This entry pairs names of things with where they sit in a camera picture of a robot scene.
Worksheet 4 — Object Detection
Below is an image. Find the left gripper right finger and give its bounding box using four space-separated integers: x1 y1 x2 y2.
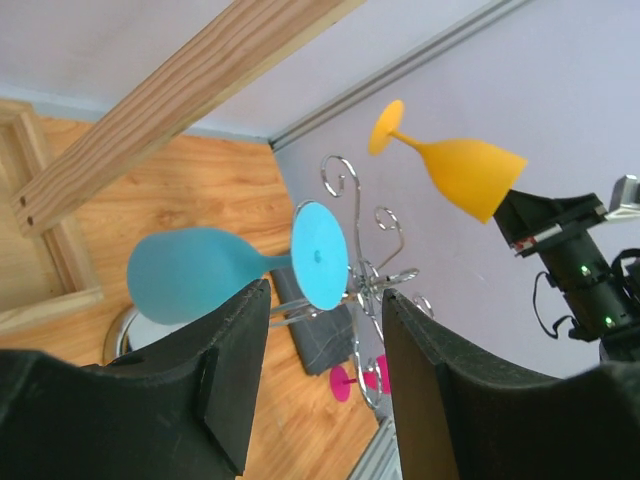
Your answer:
381 287 556 480

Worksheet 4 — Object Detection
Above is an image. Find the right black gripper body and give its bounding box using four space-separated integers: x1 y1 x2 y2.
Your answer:
493 190 606 257

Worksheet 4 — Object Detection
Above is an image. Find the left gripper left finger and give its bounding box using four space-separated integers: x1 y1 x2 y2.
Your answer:
81 280 271 476

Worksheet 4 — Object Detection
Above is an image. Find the yellow wine glass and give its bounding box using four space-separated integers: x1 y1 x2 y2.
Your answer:
368 100 528 223

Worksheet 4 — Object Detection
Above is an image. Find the blue plastic wine glass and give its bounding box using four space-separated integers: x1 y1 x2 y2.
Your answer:
126 201 348 325

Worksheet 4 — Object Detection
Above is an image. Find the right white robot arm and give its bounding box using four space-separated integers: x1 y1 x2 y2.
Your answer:
493 190 639 362

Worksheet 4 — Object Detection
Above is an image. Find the magenta plastic wine glass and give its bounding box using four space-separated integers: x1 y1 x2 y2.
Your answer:
329 354 391 404

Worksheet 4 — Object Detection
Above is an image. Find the chrome wine glass rack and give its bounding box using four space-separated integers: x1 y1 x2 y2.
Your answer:
101 153 436 411

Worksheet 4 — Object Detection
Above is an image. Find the grey folded cloth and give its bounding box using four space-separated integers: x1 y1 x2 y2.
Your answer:
271 268 353 376

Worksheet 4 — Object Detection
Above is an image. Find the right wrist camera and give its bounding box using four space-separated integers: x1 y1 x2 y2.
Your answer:
604 175 640 222

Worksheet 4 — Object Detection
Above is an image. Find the wooden clothes rack frame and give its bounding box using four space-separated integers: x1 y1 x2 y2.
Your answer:
1 1 356 333

